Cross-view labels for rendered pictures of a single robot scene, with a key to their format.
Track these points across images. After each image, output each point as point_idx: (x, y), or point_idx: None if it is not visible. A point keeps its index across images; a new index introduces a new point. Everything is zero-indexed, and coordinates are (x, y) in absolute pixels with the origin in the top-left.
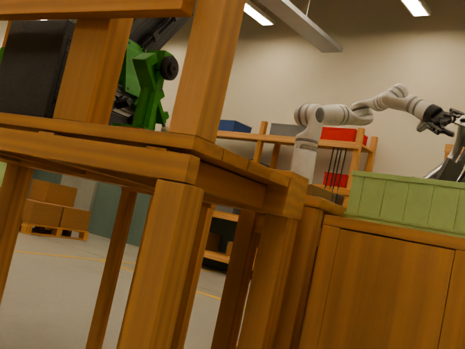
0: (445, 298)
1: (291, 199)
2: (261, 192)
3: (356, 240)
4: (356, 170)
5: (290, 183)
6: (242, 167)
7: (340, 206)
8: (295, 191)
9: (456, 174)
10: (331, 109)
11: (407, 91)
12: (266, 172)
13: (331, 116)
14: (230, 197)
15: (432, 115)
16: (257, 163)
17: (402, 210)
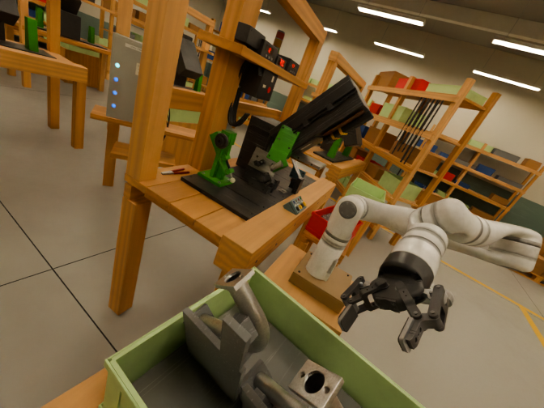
0: None
1: (222, 256)
2: None
3: None
4: (251, 268)
5: (220, 242)
6: (163, 205)
7: (315, 315)
8: (227, 252)
9: (225, 363)
10: (397, 212)
11: (452, 218)
12: (187, 218)
13: (393, 222)
14: (189, 227)
15: (384, 273)
16: (178, 208)
17: None
